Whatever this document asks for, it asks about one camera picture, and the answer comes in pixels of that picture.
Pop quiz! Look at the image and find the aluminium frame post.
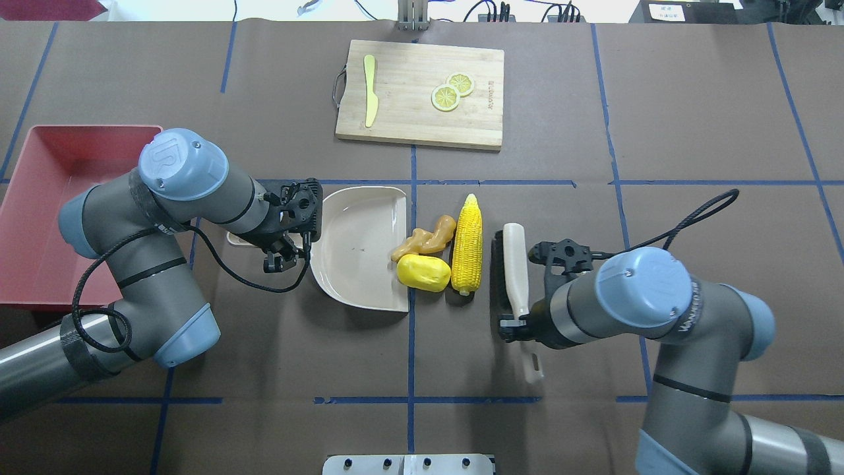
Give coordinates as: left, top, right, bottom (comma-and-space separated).
397, 0, 430, 31

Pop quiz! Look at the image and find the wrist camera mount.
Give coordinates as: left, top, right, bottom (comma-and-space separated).
527, 239, 601, 300
280, 177, 324, 243

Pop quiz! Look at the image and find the beige hand brush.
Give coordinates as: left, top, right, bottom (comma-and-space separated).
493, 222, 545, 385

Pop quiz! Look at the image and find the lemon slice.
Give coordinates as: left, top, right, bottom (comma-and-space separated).
431, 84, 462, 112
446, 72, 475, 98

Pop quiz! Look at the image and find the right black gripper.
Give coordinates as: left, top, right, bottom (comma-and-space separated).
498, 300, 574, 350

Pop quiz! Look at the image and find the yellow potato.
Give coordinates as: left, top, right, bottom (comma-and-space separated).
397, 255, 452, 292

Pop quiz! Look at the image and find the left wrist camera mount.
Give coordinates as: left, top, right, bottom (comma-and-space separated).
280, 177, 324, 243

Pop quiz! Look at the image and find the right black camera cable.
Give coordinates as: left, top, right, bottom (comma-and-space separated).
590, 189, 740, 259

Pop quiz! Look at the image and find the lemon slice near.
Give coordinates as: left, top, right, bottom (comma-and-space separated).
431, 84, 462, 112

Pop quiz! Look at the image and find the yellow corn cob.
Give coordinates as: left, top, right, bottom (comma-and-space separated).
451, 193, 483, 296

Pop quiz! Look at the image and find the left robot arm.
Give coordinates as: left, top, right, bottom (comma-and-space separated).
1, 127, 323, 423

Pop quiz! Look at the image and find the brown ginger root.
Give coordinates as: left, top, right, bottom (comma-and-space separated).
390, 214, 456, 263

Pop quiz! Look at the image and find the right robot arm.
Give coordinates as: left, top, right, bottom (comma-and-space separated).
491, 245, 843, 474

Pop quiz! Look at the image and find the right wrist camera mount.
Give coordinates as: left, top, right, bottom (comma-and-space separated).
527, 239, 601, 300

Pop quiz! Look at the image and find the yellow plastic knife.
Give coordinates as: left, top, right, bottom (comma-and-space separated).
363, 54, 379, 127

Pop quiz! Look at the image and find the magenta cloth on stand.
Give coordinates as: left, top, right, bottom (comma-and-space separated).
1, 1, 107, 22

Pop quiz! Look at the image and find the wooden cutting board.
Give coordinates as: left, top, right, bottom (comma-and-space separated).
335, 40, 504, 152

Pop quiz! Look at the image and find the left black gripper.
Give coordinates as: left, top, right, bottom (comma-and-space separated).
247, 214, 311, 274

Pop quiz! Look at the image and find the pink plastic bin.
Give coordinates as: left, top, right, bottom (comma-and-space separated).
1, 125, 161, 312

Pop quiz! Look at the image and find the left black camera cable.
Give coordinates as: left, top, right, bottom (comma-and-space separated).
71, 221, 312, 354

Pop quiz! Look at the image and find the lemon slice far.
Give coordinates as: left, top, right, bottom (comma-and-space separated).
446, 72, 475, 98

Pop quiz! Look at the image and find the black camera cable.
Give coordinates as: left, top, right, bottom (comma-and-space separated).
590, 189, 740, 259
71, 221, 312, 354

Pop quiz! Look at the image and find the black power box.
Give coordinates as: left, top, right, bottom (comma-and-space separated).
628, 1, 739, 24

